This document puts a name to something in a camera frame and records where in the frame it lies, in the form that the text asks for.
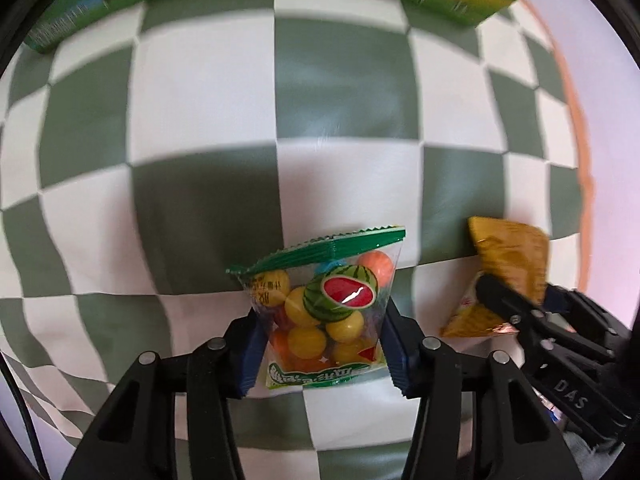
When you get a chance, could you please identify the green white checkered mat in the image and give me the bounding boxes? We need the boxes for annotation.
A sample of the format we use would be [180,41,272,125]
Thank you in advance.
[0,0,597,480]

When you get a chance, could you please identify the golden yellow snack packet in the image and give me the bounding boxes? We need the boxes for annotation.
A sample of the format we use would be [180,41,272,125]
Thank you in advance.
[440,216,552,339]

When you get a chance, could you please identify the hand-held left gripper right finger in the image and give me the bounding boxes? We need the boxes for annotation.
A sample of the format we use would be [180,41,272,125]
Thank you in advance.
[381,299,581,480]

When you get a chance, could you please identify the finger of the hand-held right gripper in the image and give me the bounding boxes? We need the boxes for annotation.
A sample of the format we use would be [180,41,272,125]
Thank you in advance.
[474,273,552,357]
[544,284,619,362]

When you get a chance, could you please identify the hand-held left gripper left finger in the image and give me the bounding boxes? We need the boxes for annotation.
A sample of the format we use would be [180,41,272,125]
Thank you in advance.
[60,309,269,480]

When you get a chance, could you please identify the black cable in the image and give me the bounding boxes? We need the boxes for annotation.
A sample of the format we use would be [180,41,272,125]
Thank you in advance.
[0,349,52,480]

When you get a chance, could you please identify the fruit candy bag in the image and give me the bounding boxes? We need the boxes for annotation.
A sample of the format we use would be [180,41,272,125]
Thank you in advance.
[225,225,407,392]

